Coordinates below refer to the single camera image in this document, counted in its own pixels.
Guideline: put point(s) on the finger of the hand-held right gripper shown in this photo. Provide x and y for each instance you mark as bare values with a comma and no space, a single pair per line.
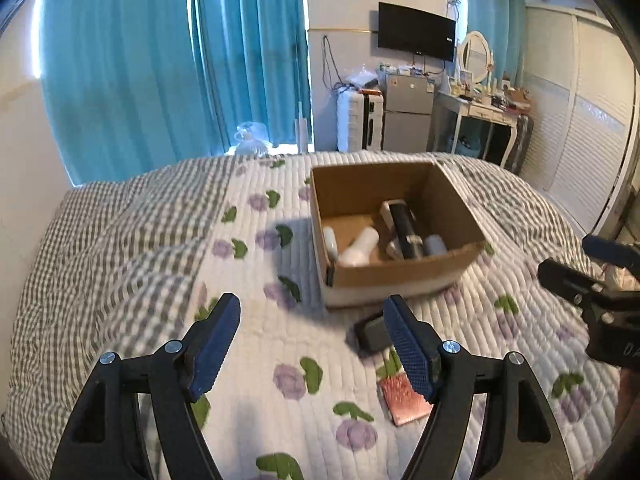
607,250
565,277

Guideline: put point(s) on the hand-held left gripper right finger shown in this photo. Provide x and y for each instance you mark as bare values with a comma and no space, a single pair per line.
407,345

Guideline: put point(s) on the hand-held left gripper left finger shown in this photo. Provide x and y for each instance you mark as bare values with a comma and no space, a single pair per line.
212,350

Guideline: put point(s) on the black rectangular case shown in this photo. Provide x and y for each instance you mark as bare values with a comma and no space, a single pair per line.
372,335

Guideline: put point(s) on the pink patterned card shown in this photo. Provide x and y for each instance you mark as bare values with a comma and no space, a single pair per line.
400,402

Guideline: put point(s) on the small grey bottle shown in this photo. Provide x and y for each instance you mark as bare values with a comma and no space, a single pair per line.
435,246

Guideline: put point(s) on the white bottle with red cap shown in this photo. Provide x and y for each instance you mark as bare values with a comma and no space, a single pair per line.
360,250

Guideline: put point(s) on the black remote control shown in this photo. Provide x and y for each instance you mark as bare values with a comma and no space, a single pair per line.
407,230

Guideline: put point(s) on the white cylindrical container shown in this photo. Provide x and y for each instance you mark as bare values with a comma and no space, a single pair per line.
330,242

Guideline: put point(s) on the person's right hand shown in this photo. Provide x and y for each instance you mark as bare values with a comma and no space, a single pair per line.
627,400

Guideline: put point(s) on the white slatted wardrobe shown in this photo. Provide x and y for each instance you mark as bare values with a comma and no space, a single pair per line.
575,125

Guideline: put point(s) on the grey suitcase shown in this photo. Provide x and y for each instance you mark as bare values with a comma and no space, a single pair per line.
520,142

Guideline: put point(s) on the small brown cardboard box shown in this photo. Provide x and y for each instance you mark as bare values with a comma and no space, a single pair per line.
517,96

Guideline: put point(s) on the white dressing table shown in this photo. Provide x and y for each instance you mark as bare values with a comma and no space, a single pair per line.
475,110

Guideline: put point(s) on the white plastic bag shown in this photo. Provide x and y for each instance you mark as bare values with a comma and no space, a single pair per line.
252,142

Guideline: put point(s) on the white ribbed suitcase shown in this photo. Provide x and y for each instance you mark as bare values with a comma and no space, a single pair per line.
357,122

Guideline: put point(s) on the silver small fridge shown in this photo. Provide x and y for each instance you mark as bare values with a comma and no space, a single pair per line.
407,110

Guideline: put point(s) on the white standing pole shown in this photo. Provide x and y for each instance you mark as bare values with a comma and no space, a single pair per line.
300,135

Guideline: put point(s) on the oval white mirror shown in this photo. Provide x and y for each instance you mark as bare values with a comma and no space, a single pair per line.
474,57

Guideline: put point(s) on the narrow teal curtain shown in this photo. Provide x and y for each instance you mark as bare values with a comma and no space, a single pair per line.
492,15

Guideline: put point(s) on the clear plastic bag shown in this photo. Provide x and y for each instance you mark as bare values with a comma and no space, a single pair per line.
362,81

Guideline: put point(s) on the wide blue curtain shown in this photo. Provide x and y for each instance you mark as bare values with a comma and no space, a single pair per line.
120,70
250,50

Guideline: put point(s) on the black wall television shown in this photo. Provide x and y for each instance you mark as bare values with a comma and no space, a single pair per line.
417,32

